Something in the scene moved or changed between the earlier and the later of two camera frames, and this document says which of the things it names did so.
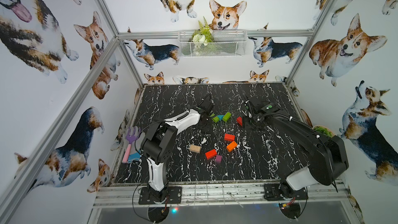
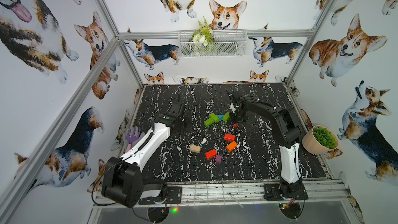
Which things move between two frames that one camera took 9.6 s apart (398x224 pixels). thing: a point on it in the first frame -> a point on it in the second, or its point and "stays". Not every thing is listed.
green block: x=226 y=116 stays
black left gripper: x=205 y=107 -> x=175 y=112
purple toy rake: x=130 y=138 stays
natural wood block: x=194 y=148 stays
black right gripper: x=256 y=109 -> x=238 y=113
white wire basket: x=214 y=43 stays
